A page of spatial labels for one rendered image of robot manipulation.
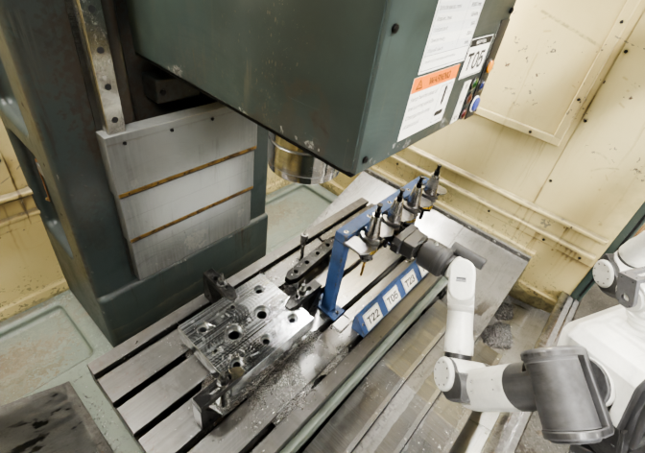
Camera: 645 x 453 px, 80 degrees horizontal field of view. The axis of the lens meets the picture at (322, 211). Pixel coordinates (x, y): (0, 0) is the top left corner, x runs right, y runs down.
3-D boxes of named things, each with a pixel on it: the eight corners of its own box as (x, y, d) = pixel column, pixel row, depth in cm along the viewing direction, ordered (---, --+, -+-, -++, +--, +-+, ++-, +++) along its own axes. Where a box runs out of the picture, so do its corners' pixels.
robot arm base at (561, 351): (573, 435, 74) (634, 438, 65) (523, 442, 70) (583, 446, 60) (547, 351, 81) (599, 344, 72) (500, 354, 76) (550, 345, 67)
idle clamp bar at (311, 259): (337, 255, 145) (339, 243, 141) (292, 295, 127) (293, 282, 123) (326, 249, 147) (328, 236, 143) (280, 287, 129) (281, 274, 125)
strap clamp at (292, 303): (318, 307, 125) (323, 274, 116) (288, 330, 117) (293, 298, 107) (310, 300, 127) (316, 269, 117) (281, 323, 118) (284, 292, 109)
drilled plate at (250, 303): (312, 328, 114) (314, 318, 111) (231, 396, 95) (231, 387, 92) (260, 283, 124) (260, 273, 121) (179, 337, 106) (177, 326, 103)
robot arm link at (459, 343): (470, 316, 107) (466, 392, 101) (437, 309, 105) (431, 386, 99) (496, 317, 97) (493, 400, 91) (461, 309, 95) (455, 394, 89)
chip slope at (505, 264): (505, 298, 178) (531, 257, 162) (433, 405, 133) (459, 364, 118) (355, 205, 220) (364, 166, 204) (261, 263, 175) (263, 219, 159)
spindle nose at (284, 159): (307, 141, 93) (313, 92, 85) (355, 172, 84) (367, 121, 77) (251, 157, 83) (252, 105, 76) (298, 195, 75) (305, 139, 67)
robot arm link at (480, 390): (480, 415, 96) (552, 416, 77) (434, 408, 93) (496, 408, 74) (476, 365, 101) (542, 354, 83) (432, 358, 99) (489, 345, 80)
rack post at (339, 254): (345, 312, 125) (362, 245, 107) (334, 321, 121) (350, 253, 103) (322, 294, 129) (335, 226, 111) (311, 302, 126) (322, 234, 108)
